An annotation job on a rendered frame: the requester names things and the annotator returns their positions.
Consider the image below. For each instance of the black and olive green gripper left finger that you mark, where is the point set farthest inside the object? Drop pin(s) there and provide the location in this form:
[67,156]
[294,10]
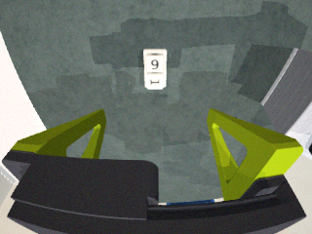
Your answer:
[55,141]

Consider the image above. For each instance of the beige open-top tray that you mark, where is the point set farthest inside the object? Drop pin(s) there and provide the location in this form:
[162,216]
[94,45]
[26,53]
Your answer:
[164,51]

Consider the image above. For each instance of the white number cube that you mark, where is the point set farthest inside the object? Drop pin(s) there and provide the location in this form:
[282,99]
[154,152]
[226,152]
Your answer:
[154,62]
[154,80]

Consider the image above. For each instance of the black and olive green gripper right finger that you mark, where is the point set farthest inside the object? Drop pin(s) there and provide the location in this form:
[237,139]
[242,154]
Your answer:
[268,153]

